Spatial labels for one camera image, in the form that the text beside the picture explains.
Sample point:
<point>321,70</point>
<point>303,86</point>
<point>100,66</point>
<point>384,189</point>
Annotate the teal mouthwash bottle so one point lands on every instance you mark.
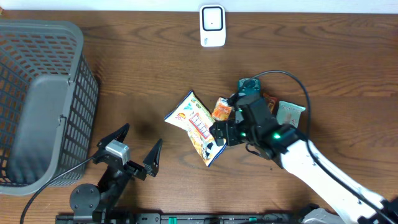
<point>247,86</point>

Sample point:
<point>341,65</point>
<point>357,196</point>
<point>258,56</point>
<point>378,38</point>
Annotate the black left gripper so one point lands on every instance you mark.
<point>150,166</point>

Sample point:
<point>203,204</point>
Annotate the pale green wipes pack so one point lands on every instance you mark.
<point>289,113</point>

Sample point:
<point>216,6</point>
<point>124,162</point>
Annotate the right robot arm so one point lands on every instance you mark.
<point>292,150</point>

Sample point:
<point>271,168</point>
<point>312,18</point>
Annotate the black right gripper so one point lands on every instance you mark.
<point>229,125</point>

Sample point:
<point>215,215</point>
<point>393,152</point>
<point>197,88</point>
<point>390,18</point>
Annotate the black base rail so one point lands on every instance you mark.
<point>157,218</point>

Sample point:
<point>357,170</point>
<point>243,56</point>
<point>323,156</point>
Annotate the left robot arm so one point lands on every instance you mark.
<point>96,203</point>

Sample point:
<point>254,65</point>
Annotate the grey plastic shopping basket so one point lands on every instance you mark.
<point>48,104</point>

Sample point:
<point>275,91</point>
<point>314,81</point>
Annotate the red brown snack packet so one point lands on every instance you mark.
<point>271,102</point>

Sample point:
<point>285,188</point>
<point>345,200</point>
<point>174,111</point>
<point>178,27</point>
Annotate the white barcode scanner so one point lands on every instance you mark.
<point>212,25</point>

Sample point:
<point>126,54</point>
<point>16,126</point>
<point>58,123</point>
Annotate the yellow snack bag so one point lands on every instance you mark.
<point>193,117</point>

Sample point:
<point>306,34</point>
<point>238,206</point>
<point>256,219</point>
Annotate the small orange juice carton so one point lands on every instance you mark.
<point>222,110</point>

